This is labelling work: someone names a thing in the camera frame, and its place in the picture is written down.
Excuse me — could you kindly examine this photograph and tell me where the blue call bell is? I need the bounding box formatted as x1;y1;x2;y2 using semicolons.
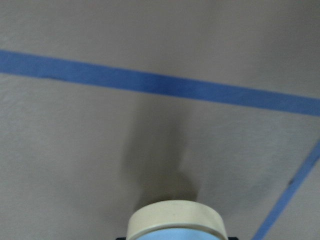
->
126;200;228;240

